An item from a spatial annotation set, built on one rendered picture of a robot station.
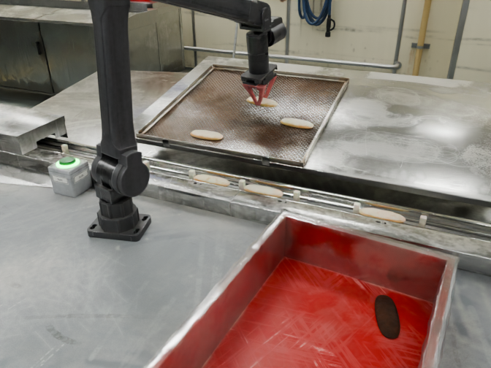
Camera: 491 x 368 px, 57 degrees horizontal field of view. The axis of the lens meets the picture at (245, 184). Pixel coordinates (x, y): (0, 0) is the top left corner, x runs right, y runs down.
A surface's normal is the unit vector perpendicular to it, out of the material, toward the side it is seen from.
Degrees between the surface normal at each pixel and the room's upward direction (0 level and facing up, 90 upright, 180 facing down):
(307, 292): 0
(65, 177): 90
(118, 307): 0
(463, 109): 10
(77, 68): 90
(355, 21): 90
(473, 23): 90
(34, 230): 0
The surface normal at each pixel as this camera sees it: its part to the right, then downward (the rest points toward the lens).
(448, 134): -0.07, -0.79
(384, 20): -0.40, 0.44
